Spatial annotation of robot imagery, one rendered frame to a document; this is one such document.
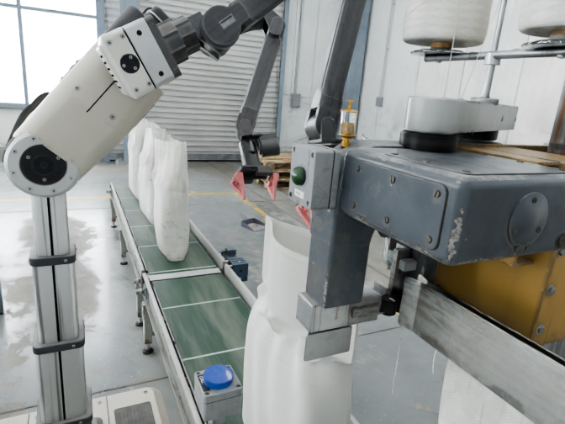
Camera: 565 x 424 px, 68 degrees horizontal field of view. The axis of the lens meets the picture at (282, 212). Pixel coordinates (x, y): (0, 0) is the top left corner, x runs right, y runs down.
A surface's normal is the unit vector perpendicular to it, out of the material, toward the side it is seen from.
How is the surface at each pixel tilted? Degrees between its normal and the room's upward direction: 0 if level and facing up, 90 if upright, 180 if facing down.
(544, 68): 90
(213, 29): 79
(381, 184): 90
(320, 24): 90
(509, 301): 90
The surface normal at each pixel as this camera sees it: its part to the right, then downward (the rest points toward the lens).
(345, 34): 0.28, 0.07
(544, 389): -0.90, 0.05
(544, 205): 0.43, 0.28
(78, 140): 0.00, 0.65
